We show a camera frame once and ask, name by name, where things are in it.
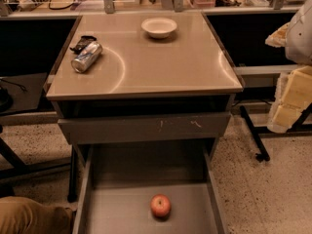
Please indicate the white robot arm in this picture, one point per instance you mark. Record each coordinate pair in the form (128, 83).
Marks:
(299, 36)

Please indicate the black crumpled snack wrapper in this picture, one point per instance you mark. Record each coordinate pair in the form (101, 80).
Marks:
(82, 43)

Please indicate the silver soda can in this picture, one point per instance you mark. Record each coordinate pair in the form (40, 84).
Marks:
(87, 57)

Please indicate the grey drawer cabinet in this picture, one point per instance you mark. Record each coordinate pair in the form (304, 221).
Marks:
(135, 75)

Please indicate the white bowl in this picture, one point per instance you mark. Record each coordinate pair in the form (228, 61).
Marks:
(159, 28)

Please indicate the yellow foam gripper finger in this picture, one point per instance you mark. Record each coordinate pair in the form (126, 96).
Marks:
(293, 95)
(278, 38)

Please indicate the black table leg right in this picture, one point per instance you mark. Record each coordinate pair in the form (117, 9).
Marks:
(262, 155)

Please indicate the red apple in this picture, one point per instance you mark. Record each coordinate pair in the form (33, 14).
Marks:
(160, 205)

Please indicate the black table leg left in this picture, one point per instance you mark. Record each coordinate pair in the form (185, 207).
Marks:
(19, 168)

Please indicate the black table leg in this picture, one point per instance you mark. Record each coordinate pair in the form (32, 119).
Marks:
(262, 155)
(19, 168)

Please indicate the person leg tan trousers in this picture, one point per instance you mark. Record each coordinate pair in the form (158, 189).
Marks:
(20, 215)

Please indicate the open middle drawer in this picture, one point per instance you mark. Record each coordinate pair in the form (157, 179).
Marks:
(120, 180)

